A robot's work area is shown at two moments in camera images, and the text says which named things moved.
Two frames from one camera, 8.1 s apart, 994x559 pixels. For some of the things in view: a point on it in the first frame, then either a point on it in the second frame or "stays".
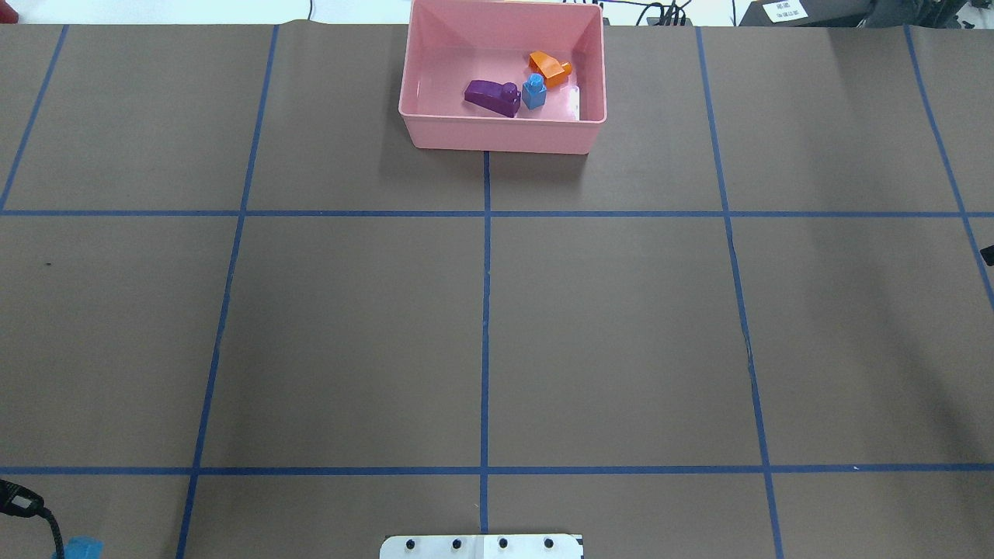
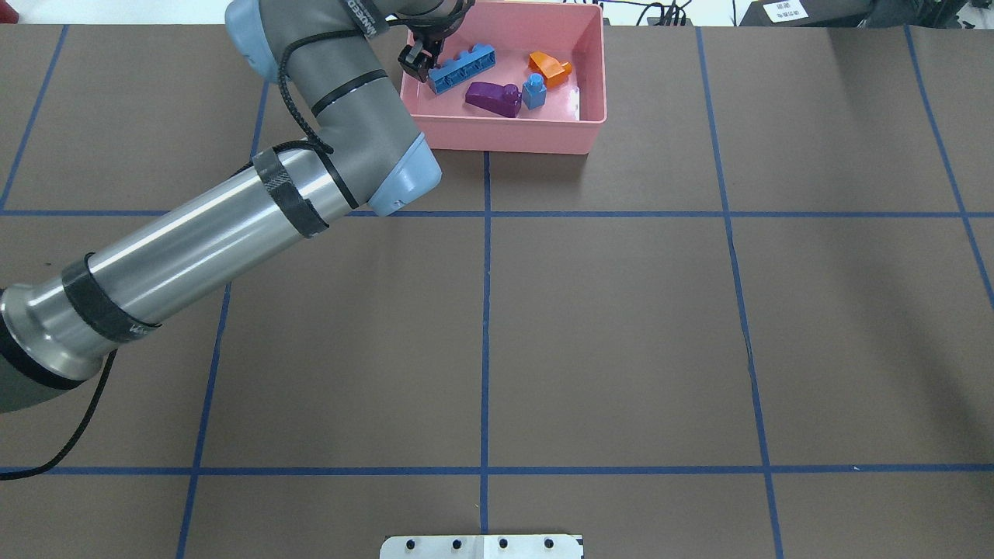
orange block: x=555 y=73 stays
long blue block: x=81 y=546 to x=463 y=66
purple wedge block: x=503 y=98 stays
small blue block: x=534 y=91 stays
